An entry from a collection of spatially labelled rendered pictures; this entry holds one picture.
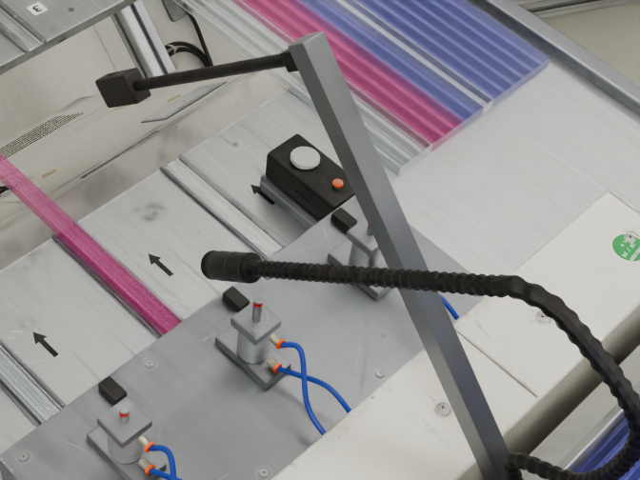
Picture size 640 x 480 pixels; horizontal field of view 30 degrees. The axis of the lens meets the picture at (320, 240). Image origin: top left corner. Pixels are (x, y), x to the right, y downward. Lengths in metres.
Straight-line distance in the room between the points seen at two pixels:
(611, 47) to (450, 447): 1.47
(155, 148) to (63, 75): 0.66
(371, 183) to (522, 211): 0.36
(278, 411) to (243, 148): 0.30
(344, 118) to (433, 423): 0.23
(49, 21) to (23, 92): 0.91
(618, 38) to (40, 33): 1.27
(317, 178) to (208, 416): 0.24
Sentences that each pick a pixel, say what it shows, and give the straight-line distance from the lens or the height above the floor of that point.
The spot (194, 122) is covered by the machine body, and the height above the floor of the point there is 0.62.
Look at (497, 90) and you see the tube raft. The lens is 1.09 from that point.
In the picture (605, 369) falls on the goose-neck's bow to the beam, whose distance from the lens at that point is 0.54.
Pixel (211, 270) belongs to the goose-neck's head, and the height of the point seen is 1.26.
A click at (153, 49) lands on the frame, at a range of 1.79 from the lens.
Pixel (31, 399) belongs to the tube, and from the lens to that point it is 0.86.
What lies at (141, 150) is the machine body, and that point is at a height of 0.62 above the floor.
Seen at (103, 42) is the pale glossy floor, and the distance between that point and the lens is 2.10.
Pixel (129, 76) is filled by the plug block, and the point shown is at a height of 1.14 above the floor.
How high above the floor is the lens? 1.87
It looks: 54 degrees down
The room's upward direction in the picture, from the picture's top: 92 degrees clockwise
